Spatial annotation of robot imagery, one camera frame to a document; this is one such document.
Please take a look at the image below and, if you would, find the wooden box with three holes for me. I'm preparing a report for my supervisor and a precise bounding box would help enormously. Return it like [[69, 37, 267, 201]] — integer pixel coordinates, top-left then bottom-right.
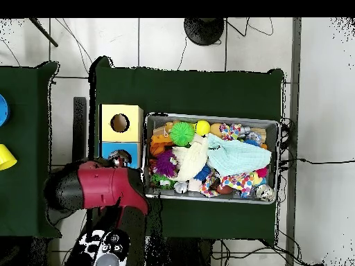
[[98, 104, 144, 168]]

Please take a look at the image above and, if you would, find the shallow clear mesh bin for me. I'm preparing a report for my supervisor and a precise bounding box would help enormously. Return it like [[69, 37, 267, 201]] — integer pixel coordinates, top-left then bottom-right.
[[141, 113, 280, 205]]

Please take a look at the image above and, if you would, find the green spiky rubber ball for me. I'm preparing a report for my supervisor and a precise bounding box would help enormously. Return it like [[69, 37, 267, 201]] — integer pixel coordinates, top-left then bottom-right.
[[169, 121, 196, 147]]

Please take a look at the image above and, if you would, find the orange toy building block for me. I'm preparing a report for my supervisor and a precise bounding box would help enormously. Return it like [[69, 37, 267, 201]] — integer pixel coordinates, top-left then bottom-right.
[[150, 134, 174, 157]]

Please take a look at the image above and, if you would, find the cream white cloth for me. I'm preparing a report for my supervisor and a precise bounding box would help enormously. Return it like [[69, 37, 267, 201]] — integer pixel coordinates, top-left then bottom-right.
[[173, 135, 211, 183]]

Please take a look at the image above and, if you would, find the purple spiky ball with eyes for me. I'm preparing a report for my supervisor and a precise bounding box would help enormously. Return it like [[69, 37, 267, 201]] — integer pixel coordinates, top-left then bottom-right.
[[153, 150, 180, 178]]

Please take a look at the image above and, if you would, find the yellow ball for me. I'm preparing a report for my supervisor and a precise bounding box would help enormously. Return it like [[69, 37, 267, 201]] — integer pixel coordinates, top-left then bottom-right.
[[195, 120, 211, 136]]

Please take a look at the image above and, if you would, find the green toy with white eyes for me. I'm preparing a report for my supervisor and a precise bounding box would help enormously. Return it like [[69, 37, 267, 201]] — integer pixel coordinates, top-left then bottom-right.
[[152, 174, 178, 190]]

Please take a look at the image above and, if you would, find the dark green table cloth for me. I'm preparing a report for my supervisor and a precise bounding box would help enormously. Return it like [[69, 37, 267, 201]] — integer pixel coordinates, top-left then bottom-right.
[[88, 55, 286, 245]]

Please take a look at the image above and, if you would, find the small colourful dotted cloth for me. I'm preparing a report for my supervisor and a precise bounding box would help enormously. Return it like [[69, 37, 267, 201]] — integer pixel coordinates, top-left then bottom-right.
[[220, 123, 245, 141]]

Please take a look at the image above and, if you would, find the mint green cloth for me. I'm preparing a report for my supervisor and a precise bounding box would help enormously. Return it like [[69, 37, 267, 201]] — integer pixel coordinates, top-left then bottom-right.
[[206, 132, 272, 177]]

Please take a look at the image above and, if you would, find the large colourful dotted cloth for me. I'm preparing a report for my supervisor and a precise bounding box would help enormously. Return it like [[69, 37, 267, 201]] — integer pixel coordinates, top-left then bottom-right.
[[200, 172, 261, 197]]

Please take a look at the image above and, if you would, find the silver crushed can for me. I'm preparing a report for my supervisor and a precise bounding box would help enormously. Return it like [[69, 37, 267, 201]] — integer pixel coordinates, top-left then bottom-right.
[[256, 184, 275, 202]]

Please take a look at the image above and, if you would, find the black panel stand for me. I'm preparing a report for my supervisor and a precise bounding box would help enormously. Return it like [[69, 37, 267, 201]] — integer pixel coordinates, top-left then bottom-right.
[[73, 96, 88, 164]]

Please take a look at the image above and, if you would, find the black round stand base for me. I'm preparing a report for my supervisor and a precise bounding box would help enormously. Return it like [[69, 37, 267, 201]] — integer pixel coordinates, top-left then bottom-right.
[[184, 17, 225, 46]]

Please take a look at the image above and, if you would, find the green cloth side table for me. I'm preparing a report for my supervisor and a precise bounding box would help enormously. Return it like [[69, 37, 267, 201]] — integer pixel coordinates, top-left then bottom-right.
[[0, 60, 60, 239]]

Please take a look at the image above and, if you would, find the yellow cup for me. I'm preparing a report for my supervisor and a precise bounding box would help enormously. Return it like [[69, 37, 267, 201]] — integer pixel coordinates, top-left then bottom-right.
[[0, 143, 17, 171]]

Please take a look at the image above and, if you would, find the black pole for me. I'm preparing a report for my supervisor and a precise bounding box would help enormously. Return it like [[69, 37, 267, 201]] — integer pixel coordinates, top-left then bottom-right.
[[28, 17, 59, 48]]

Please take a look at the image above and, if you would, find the blue round object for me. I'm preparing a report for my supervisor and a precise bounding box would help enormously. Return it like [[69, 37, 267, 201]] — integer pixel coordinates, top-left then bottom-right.
[[0, 94, 10, 125]]

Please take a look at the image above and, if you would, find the black cable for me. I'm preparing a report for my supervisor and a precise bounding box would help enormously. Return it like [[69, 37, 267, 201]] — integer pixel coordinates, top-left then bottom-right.
[[279, 157, 355, 167]]

